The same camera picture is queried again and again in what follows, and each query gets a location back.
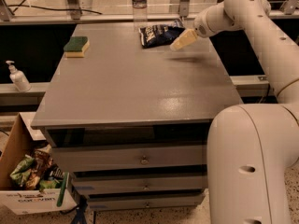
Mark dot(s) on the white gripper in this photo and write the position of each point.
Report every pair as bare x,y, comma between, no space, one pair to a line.
203,26

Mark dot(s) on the blue chip bag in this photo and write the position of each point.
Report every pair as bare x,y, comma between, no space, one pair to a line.
160,34

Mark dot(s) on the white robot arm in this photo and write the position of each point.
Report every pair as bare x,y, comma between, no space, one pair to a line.
250,146

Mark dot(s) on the clear water bottle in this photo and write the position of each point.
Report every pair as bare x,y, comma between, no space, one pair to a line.
140,13

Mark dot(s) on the white pump dispenser bottle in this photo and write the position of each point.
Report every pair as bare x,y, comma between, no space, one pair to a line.
18,78

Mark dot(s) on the brown snack bag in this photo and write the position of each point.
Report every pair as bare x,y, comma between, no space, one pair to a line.
42,162

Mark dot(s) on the green snack bag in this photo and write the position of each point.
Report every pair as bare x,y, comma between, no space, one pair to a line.
22,171

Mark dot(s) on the grey drawer cabinet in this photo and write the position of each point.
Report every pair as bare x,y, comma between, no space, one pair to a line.
120,94

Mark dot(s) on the green yellow sponge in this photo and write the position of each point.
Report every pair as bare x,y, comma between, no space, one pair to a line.
76,47

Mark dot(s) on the top grey drawer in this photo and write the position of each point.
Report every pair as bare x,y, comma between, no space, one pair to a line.
84,159

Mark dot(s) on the grey drawer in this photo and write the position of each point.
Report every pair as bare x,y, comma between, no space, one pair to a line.
139,184
147,201
84,159

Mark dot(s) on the middle grey drawer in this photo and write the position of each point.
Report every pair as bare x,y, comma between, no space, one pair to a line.
139,184

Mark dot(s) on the green marker pen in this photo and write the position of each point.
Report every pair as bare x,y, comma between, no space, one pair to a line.
62,190

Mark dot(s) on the bottom grey drawer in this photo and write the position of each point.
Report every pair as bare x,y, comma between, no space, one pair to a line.
147,201

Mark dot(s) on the cardboard box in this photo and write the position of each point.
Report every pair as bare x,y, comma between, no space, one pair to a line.
23,140

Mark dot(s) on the metal frame rail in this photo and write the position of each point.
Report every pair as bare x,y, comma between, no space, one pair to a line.
274,15

